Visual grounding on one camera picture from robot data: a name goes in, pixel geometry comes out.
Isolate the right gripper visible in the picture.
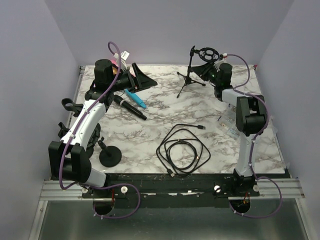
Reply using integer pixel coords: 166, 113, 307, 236
191, 60, 220, 87

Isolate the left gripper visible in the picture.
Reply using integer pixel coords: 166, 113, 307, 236
108, 63, 157, 94

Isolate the black tripod mic stand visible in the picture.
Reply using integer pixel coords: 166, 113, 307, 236
176, 45, 220, 99

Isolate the blue microphone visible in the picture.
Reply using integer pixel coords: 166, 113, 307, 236
124, 89, 147, 109

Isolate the black condenser microphone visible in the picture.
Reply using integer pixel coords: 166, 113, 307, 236
114, 94, 147, 121

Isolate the tall black mic stand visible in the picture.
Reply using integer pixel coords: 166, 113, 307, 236
61, 98, 84, 117

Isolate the shock mount mic stand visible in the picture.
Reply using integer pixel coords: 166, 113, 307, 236
86, 123, 122, 168

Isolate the short black mic stand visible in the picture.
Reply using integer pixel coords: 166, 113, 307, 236
57, 121, 95, 159

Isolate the gold microphone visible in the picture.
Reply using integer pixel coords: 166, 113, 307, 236
112, 66, 118, 75

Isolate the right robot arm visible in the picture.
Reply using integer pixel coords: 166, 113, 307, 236
191, 63, 269, 196

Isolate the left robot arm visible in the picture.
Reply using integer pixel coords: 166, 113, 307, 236
48, 59, 157, 198

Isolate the clear plastic parts box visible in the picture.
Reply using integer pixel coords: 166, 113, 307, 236
217, 104, 240, 140

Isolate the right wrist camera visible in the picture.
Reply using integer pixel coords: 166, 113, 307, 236
214, 53, 228, 71

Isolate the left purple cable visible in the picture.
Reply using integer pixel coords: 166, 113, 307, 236
58, 41, 123, 192

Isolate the black usb cable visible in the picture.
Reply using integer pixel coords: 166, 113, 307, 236
155, 123, 212, 178

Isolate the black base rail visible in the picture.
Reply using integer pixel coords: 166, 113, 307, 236
82, 173, 260, 209

